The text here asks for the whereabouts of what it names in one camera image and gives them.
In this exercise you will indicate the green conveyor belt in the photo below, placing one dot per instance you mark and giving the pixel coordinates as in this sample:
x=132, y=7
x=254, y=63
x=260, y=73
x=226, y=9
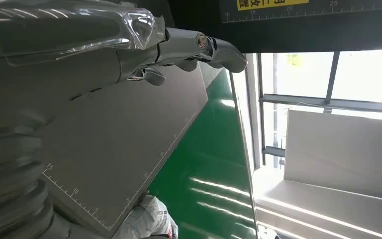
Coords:
x=210, y=148

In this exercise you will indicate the white wall ledge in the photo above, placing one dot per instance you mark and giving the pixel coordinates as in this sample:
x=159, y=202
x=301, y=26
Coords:
x=336, y=158

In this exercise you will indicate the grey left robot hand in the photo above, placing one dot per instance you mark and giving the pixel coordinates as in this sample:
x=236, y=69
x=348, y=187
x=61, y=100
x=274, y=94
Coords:
x=52, y=66

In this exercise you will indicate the yellow label sticker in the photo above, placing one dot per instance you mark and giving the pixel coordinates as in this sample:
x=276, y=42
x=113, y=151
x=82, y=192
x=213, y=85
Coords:
x=270, y=4

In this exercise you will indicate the small white courier bag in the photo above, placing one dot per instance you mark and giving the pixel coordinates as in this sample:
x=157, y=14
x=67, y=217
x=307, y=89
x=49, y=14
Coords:
x=148, y=217

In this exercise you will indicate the dark window frame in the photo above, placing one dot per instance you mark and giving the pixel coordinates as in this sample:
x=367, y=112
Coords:
x=322, y=101

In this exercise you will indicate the grey scale platform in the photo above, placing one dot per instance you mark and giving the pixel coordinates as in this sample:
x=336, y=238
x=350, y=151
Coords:
x=118, y=138

